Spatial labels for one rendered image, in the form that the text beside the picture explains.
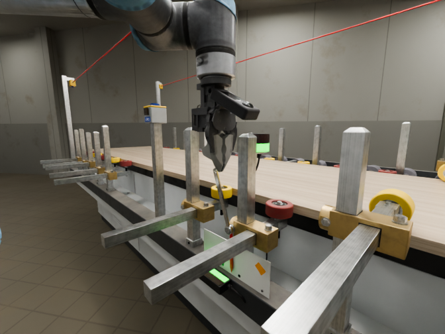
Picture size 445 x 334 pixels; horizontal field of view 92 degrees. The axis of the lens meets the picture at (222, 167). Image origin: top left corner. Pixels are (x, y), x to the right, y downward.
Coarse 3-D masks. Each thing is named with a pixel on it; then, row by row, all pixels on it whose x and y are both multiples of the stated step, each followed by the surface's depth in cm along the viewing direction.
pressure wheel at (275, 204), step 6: (270, 204) 62; (276, 204) 63; (282, 204) 63; (288, 204) 62; (270, 210) 61; (276, 210) 60; (282, 210) 60; (288, 210) 60; (270, 216) 61; (276, 216) 60; (282, 216) 60; (288, 216) 60
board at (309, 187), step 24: (144, 168) 140; (168, 168) 125; (264, 168) 125; (288, 168) 125; (312, 168) 125; (336, 168) 125; (264, 192) 77; (288, 192) 77; (312, 192) 77; (336, 192) 77; (408, 192) 77; (432, 192) 77; (312, 216) 61; (432, 216) 55; (432, 240) 43
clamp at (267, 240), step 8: (232, 224) 61; (240, 224) 58; (248, 224) 57; (256, 224) 57; (264, 224) 57; (240, 232) 58; (256, 232) 54; (264, 232) 53; (272, 232) 53; (256, 240) 54; (264, 240) 52; (272, 240) 53; (256, 248) 55; (264, 248) 53; (272, 248) 54
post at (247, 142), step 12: (240, 144) 56; (252, 144) 55; (240, 156) 56; (252, 156) 56; (240, 168) 57; (252, 168) 56; (240, 180) 57; (252, 180) 57; (240, 192) 58; (252, 192) 57; (240, 204) 58; (252, 204) 58; (240, 216) 59; (252, 216) 59; (252, 252) 61
